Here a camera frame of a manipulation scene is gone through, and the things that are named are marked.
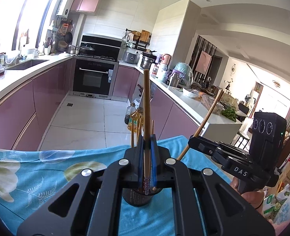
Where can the blue floral tablecloth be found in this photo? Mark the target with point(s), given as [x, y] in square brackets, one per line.
[30, 178]

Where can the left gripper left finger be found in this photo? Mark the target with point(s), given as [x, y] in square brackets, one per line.
[90, 203]

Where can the black wok with lid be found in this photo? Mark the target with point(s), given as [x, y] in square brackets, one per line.
[86, 49]

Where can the white bowl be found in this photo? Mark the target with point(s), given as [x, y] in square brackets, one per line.
[190, 93]

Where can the yellow cooking oil bottle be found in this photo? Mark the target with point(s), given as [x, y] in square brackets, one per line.
[136, 118]

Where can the white water heater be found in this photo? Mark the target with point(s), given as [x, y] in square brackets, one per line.
[64, 8]

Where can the pink thermos jug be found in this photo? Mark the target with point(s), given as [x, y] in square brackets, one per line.
[165, 59]

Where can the pink lower cabinets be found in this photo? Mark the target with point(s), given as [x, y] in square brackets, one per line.
[38, 114]

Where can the black range hood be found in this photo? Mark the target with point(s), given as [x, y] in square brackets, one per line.
[106, 48]

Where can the black built-in oven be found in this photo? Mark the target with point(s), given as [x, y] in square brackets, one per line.
[94, 78]

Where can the bamboo chopstick two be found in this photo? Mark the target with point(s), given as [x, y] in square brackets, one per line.
[139, 128]

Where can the bamboo chopstick one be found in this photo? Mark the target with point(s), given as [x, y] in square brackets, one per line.
[132, 133]

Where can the black camera box right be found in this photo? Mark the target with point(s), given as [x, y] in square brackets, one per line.
[268, 134]

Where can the dark oil bottle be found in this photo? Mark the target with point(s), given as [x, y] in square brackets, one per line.
[129, 111]

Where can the black mesh pen holder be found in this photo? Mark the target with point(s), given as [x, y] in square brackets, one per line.
[137, 198]

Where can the black wall shelf rack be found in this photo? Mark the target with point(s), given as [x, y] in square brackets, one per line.
[137, 40]

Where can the silver rice cooker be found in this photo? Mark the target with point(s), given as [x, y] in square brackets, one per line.
[129, 57]

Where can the window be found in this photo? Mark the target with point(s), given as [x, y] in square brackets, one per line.
[21, 23]

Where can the bamboo chopstick three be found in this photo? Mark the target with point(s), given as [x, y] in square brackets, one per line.
[152, 127]

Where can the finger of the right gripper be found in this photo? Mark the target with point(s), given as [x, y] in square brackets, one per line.
[208, 147]

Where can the mint green kettle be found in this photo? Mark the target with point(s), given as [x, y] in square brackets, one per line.
[185, 73]

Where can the pink wall picture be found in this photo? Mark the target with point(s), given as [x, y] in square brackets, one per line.
[203, 62]

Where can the bamboo chopstick eight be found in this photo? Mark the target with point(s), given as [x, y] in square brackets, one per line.
[198, 131]

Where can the steel stock pot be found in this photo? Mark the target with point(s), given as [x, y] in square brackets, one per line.
[147, 60]

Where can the bamboo chopstick seven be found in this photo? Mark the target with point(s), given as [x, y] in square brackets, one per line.
[147, 131]

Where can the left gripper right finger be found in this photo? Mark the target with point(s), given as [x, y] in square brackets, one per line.
[203, 203]

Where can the right hand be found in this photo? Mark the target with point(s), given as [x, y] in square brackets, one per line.
[255, 198]

